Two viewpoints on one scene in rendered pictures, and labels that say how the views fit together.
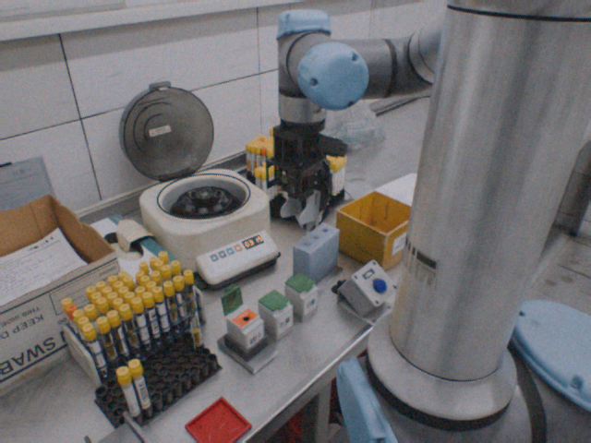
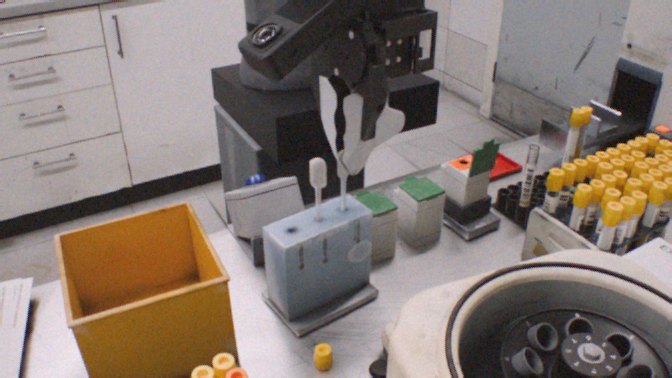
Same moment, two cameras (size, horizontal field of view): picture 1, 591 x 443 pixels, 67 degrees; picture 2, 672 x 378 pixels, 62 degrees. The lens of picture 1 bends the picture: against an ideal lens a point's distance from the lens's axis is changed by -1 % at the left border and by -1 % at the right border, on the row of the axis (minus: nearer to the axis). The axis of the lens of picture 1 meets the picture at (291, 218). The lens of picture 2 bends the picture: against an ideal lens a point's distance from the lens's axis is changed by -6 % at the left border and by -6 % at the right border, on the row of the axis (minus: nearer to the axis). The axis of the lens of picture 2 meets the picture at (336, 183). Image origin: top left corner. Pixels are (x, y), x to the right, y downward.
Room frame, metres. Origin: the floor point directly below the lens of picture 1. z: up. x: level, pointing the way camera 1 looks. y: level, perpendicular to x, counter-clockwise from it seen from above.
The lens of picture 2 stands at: (1.15, 0.09, 1.29)
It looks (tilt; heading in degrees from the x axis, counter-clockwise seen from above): 31 degrees down; 196
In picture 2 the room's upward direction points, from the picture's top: straight up
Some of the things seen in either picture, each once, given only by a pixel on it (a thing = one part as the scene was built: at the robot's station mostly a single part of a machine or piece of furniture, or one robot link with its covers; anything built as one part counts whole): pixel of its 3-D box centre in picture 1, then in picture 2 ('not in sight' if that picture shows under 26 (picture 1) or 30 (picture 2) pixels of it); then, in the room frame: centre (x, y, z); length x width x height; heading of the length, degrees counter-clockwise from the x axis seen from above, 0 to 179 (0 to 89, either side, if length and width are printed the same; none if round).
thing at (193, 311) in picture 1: (196, 333); (527, 183); (0.51, 0.15, 0.93); 0.01 x 0.01 x 0.10; 46
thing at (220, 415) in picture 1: (218, 426); (489, 164); (0.38, 0.10, 0.88); 0.07 x 0.07 x 0.01; 46
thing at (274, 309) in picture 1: (275, 315); (418, 210); (0.58, 0.03, 0.91); 0.05 x 0.04 x 0.07; 46
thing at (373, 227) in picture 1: (378, 230); (145, 297); (0.82, -0.19, 0.92); 0.13 x 0.13 x 0.10; 43
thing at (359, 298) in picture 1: (359, 284); (271, 216); (0.65, -0.13, 0.92); 0.13 x 0.07 x 0.08; 46
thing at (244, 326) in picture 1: (245, 330); (463, 186); (0.53, 0.07, 0.92); 0.05 x 0.04 x 0.06; 48
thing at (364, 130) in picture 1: (355, 120); not in sight; (1.45, -0.22, 0.94); 0.20 x 0.17 x 0.14; 117
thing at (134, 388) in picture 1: (154, 359); (569, 167); (0.46, 0.20, 0.93); 0.17 x 0.09 x 0.11; 136
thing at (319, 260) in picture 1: (316, 257); (319, 260); (0.72, -0.05, 0.92); 0.10 x 0.07 x 0.10; 142
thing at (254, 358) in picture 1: (246, 342); (460, 204); (0.53, 0.07, 0.89); 0.09 x 0.05 x 0.04; 48
